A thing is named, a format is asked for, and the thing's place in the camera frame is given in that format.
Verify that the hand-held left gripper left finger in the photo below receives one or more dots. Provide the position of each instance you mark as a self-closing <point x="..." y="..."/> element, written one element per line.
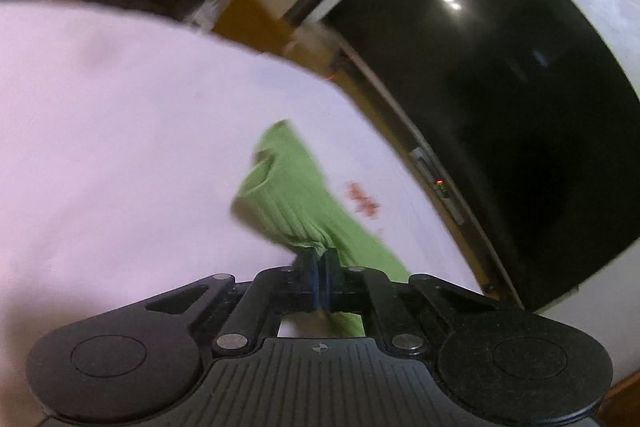
<point x="314" y="279"/>

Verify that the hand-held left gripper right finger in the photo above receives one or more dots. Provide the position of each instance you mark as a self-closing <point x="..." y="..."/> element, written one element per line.
<point x="327" y="279"/>

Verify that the green ribbed garment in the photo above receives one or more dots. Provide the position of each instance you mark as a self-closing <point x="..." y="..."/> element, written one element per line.
<point x="285" y="197"/>

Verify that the black television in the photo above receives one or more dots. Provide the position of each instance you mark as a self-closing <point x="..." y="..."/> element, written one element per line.
<point x="500" y="107"/>

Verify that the pink floral bedsheet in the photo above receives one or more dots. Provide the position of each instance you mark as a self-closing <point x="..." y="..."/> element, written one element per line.
<point x="100" y="107"/>

